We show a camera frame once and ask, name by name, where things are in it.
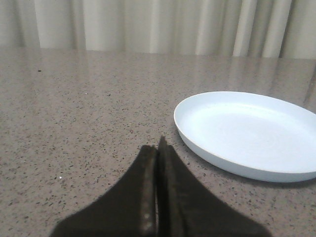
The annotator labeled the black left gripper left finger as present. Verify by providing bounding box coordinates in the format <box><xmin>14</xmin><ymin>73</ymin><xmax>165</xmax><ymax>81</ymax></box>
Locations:
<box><xmin>51</xmin><ymin>145</ymin><xmax>157</xmax><ymax>237</ymax></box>

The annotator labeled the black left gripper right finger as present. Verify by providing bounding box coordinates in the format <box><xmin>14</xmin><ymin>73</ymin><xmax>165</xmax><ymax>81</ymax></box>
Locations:
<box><xmin>157</xmin><ymin>137</ymin><xmax>271</xmax><ymax>237</ymax></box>

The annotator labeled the light blue round plate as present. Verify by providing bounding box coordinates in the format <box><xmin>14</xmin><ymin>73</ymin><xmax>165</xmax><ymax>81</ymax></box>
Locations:
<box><xmin>174</xmin><ymin>91</ymin><xmax>316</xmax><ymax>183</ymax></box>

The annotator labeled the white pleated curtain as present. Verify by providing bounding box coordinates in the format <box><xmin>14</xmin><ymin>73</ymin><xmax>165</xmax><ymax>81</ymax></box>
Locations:
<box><xmin>0</xmin><ymin>0</ymin><xmax>316</xmax><ymax>59</ymax></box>

